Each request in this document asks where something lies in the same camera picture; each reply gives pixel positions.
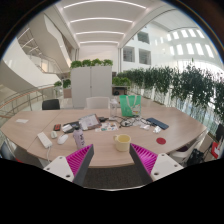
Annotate dark blue keyboard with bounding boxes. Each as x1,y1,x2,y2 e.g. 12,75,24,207
145,117,170,131

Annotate green tote bag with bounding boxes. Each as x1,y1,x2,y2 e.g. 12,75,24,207
119,94,142,118

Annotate red box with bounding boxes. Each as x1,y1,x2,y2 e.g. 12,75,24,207
211,139,224,159

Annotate pale purple drink bottle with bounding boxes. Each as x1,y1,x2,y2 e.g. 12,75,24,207
72,125,86,150

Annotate white computer mouse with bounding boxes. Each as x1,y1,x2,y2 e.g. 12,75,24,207
56,133,69,145

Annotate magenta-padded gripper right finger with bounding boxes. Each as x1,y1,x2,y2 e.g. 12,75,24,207
129,143,184,185

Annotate white curved chair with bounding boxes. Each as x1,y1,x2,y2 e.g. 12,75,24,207
169,131,209,164

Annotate white cabinet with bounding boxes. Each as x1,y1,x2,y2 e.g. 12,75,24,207
70,65,113,109

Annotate row of green plants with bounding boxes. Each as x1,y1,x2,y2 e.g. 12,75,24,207
116,63,224,124

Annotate low planter with green plants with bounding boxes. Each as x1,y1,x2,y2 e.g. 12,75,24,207
111,76,132,96

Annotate white power strip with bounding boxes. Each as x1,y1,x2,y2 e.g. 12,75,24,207
36,131,54,149

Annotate clear plastic jug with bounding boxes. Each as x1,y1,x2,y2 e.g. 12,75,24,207
109,99,120,118

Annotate black cable bundle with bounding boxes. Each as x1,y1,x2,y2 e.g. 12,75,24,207
118,116,148,128

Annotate ceiling light strips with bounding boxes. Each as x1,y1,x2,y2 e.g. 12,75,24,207
63,0,148,44

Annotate pale yellow mug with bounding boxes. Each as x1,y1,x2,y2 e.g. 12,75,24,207
113,133,132,153

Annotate tablet with printed cover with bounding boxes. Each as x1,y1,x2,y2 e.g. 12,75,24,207
78,113,102,131

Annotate black folder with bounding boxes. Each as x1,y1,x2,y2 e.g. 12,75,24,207
63,120,82,134

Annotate small white box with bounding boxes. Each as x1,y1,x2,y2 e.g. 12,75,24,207
61,123,74,133

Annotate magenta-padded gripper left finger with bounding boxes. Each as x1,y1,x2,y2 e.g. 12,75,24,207
43,143,95,187

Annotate plants atop white cabinet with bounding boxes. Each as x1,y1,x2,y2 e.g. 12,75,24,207
69,58,114,69

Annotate black chair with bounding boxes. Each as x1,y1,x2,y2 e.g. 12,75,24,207
41,98,61,111

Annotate colourful sticker sheet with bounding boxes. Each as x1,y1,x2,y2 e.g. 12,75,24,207
95,122,119,133

